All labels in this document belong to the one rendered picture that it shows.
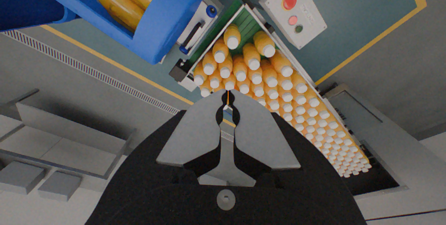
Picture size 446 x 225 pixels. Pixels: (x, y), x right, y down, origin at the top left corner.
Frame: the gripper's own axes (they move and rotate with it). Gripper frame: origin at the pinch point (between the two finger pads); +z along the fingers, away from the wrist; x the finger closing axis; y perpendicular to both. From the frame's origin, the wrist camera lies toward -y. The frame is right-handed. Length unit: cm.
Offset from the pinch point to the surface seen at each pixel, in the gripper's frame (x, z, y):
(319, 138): 55, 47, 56
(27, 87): -309, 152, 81
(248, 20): 8, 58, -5
